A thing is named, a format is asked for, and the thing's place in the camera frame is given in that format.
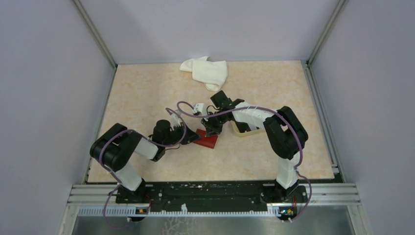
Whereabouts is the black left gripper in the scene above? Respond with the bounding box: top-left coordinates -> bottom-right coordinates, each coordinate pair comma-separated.
163,121 -> 201,147

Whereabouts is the red leather card holder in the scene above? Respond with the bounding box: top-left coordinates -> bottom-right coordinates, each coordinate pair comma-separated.
194,129 -> 218,149

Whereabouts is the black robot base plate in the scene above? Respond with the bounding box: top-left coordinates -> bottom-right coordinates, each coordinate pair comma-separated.
115,180 -> 308,212

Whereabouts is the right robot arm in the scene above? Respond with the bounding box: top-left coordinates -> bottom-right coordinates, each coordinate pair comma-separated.
193,91 -> 308,202

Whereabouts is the white folded cloth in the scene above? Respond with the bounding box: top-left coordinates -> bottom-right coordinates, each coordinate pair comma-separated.
179,56 -> 229,92

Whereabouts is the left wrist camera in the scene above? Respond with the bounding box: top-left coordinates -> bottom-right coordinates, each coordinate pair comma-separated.
170,112 -> 183,128

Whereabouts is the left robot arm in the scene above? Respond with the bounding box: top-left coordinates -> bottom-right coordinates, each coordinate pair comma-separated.
90,119 -> 201,203

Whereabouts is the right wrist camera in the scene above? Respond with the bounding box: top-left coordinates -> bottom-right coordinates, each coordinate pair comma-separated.
193,103 -> 206,116

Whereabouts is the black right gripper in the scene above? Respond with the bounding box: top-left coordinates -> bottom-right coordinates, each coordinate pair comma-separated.
201,110 -> 227,137

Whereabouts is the aluminium frame rail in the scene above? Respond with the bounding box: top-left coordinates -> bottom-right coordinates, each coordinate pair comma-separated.
67,182 -> 361,217

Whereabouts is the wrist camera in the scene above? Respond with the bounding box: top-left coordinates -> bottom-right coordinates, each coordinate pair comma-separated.
170,112 -> 183,128
193,103 -> 206,116

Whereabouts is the beige oval tray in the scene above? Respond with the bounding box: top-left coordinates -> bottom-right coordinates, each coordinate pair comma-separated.
231,121 -> 265,138

